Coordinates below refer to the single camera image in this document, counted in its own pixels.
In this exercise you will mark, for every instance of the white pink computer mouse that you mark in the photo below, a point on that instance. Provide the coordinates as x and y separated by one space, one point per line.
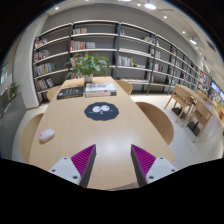
46 135

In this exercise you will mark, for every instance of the black book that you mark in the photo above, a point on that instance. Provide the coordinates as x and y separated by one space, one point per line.
70 93

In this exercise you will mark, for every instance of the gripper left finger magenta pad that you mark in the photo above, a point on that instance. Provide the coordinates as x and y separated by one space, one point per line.
76 169

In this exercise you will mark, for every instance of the white stacked books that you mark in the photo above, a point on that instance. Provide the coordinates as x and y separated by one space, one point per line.
100 89

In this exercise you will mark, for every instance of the small plant at left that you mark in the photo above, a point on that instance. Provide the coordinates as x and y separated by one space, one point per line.
14 88

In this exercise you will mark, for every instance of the wooden chair by side table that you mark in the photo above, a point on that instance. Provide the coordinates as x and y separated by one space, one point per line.
183 98

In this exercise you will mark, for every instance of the wooden chair near left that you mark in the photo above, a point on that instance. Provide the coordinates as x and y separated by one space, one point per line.
28 136

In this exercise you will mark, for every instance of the green potted plant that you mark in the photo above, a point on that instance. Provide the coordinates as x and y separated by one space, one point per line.
87 65

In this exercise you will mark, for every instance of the wooden chair far right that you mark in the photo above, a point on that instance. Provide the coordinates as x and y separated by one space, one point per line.
125 87

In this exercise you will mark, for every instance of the wooden chair far left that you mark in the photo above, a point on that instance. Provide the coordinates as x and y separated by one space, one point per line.
52 91

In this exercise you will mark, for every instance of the wooden side table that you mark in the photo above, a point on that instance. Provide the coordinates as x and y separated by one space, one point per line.
195 128

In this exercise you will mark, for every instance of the wooden chair near right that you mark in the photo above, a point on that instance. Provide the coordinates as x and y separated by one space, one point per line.
159 119

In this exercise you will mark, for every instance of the dark cloud-face mouse pad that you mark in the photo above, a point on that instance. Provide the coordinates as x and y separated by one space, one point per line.
101 111

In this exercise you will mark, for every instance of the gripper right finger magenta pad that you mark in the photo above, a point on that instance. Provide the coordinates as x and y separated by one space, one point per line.
149 168

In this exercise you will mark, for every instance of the large grey bookshelf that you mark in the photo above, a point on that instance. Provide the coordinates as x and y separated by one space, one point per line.
148 61

